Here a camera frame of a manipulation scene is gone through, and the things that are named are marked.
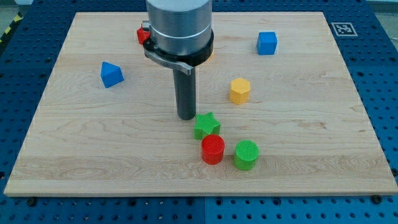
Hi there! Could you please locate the blue cube block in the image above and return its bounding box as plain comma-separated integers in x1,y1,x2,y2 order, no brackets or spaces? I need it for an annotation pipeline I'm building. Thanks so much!
256,32,277,55

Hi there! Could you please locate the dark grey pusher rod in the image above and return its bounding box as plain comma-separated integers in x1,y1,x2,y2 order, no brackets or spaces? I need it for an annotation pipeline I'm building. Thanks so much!
173,68,196,120

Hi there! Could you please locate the red cylinder block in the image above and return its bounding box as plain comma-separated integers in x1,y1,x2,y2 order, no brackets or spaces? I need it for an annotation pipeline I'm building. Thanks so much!
201,134,225,165

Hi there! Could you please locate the blue triangular prism block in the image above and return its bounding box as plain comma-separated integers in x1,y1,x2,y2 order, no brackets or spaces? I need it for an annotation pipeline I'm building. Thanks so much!
100,62,124,88

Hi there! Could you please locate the red star block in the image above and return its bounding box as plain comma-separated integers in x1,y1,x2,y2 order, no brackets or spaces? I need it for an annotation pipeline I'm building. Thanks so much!
136,27,150,45

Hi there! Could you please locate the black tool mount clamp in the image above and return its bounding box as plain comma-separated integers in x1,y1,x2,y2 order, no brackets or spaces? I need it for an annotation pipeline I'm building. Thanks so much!
141,20,214,75

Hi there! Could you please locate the green cylinder block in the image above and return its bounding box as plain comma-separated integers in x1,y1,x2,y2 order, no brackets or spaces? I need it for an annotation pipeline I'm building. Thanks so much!
233,139,259,170

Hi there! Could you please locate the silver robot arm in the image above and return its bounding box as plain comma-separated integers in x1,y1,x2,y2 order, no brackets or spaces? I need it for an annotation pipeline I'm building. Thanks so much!
142,0,214,120

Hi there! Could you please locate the wooden board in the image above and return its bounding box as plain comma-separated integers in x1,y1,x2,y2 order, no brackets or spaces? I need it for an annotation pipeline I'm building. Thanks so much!
4,12,397,197

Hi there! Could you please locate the green star block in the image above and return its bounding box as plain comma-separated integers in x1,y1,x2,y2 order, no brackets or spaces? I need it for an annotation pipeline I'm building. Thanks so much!
193,112,221,140

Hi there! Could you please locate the yellow hexagon block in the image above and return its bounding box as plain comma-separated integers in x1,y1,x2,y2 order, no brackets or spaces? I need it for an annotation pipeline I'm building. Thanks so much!
229,78,251,105

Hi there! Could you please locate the fiducial marker tag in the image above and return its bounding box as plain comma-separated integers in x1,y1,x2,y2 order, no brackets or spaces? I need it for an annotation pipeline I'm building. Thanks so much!
331,22,358,37

